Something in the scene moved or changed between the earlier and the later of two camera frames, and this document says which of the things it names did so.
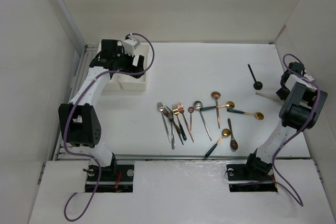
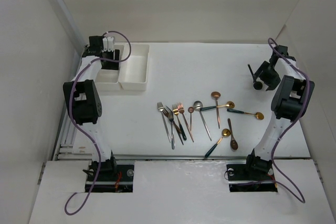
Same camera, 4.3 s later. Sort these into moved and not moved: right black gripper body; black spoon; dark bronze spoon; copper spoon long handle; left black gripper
Moved: left black gripper; right black gripper body
Not moved: dark bronze spoon; black spoon; copper spoon long handle
